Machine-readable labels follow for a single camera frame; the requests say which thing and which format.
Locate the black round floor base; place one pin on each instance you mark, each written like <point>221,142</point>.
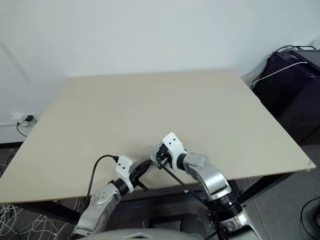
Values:
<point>311,217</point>

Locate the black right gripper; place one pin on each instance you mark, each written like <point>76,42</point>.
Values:
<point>165,153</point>

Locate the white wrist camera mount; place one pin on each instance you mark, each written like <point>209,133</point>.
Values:
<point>173,143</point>
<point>124,165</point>

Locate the grey robot torso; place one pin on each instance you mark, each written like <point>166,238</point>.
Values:
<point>140,235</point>

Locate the black table frame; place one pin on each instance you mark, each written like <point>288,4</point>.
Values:
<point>52,208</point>

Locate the silver motor end cap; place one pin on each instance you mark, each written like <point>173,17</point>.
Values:
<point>153,150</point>

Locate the clear table corner guard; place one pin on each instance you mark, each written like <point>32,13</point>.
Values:
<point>310,165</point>

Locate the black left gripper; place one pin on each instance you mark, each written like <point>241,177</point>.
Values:
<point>136,178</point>

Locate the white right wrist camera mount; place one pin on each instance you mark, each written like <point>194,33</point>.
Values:
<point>173,143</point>

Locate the black plug adapter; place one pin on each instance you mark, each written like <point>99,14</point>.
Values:
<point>29,118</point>

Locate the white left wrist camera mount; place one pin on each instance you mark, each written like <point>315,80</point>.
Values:
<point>124,165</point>

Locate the black cabinet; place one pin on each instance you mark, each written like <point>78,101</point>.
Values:
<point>290,95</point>

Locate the white wall socket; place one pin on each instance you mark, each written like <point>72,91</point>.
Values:
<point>20,118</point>

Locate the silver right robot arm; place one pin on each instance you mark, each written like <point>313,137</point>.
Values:
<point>210,177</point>

